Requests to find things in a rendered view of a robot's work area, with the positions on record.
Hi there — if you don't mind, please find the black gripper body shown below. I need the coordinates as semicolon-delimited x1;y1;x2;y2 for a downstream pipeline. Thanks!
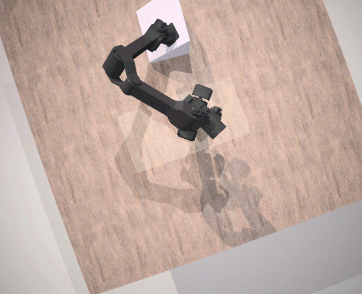
177;84;213;141

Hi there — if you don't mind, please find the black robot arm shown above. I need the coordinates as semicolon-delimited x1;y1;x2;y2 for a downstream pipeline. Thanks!
102;19;226;139

